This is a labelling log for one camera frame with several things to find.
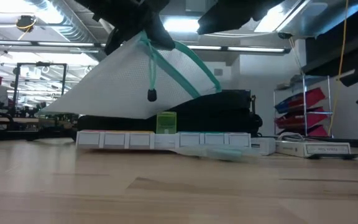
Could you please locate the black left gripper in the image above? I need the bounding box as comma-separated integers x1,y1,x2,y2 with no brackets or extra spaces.
73,0,176,55

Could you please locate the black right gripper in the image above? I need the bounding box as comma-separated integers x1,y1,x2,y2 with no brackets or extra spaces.
197,0,285,35

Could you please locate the white mesh teal-trimmed pouch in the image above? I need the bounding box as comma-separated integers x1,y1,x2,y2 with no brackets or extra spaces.
37,30,223,119

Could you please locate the black backpack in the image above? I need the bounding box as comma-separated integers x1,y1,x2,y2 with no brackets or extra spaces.
78,89,264,138

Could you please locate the rainbow weekly pill organizer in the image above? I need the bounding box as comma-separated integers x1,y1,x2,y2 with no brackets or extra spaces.
75,111,252,151

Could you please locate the small white packet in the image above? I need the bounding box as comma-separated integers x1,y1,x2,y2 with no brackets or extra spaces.
250,137,277,156

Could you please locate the long ceiling light bar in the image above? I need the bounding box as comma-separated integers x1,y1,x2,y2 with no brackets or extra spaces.
186,45,287,54
0,39,108,48

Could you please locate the red paper tray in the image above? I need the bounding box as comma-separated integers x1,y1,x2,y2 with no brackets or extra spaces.
275,107,328,129
274,87,326,114
306,124,329,138

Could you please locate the black metal bar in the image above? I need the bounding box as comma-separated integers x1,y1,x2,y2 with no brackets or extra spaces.
301,0,358,88

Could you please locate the playing card box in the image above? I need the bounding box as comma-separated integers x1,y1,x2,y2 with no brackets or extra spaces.
274,140,358,161

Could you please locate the silver ribbed ventilation duct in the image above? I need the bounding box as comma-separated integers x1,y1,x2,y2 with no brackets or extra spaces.
22,0,117,63

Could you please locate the black background rig frame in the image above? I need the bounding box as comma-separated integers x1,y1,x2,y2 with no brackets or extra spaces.
12,61,68,121

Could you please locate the chrome wire shelf rack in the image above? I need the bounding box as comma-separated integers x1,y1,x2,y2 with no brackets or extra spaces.
273,73,334,138

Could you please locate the black yellow cable reel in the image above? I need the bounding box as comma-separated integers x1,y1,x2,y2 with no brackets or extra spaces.
15,14,37,34

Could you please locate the yellow hanging cable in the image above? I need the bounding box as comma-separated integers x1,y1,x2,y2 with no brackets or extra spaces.
327,0,350,136

